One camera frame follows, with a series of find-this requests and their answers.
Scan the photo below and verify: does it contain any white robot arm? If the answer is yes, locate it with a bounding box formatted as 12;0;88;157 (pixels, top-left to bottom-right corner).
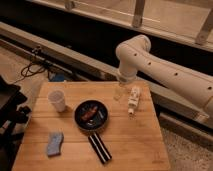
115;35;213;115

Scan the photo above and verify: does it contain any white spray bottle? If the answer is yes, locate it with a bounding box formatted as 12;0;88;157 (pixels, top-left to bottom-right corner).
128;86;141;115

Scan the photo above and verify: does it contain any black bowl with food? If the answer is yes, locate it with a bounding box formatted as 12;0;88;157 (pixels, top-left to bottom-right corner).
74;100;108;131

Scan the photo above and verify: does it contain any black striped rectangular block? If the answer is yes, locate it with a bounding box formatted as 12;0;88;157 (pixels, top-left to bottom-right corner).
88;132;112;164

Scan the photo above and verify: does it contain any blue object on floor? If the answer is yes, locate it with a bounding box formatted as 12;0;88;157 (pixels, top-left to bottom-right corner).
50;74;65;82

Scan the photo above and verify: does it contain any blue sponge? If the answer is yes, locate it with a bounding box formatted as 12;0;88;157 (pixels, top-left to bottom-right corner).
46;132;64;157

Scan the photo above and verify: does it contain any black equipment at left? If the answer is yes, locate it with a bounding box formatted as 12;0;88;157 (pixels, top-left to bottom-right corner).
0;75;31;171

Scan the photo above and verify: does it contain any black cable on floor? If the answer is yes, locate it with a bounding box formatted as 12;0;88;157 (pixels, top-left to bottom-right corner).
13;46;54;84

